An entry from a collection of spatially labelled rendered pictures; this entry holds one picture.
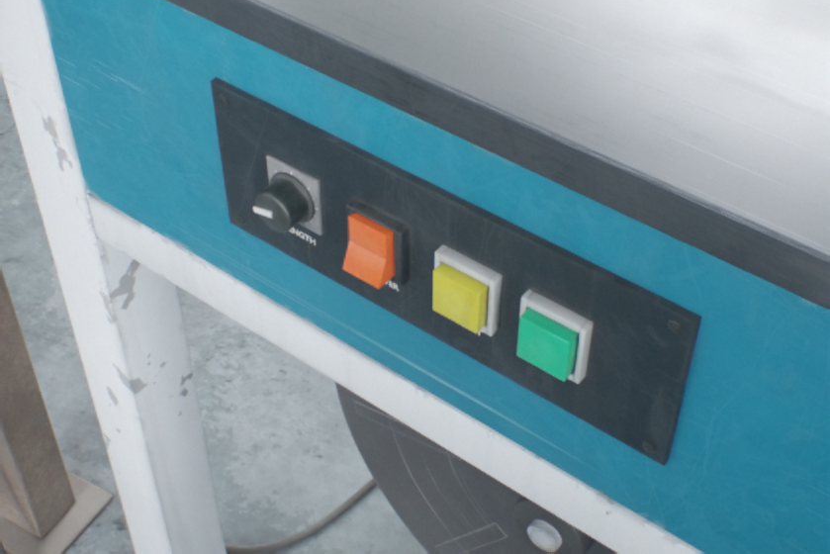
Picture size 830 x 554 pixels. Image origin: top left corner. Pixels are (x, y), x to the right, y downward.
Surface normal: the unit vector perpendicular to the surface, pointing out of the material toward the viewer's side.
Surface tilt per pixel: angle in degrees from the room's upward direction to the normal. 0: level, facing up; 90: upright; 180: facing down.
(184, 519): 90
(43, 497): 90
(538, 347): 90
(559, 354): 90
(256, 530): 0
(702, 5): 0
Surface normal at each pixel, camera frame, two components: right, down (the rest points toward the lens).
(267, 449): 0.00, -0.73
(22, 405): 0.87, 0.34
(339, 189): -0.61, 0.55
